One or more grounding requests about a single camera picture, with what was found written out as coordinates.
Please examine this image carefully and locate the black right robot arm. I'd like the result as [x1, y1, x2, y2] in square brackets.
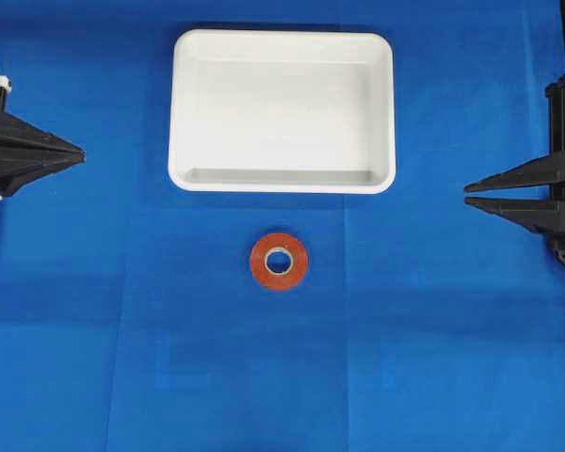
[464, 1, 565, 267]

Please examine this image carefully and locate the orange tape roll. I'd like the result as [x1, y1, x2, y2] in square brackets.
[250, 233, 309, 291]

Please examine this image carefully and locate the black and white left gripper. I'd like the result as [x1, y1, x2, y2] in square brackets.
[0, 75, 85, 201]

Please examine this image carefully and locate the white rectangular plastic tray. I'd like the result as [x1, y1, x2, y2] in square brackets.
[168, 29, 396, 195]

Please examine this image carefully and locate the blue table cloth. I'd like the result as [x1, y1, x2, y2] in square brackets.
[0, 1, 565, 451]

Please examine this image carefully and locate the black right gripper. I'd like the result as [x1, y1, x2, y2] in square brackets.
[463, 75, 565, 266]

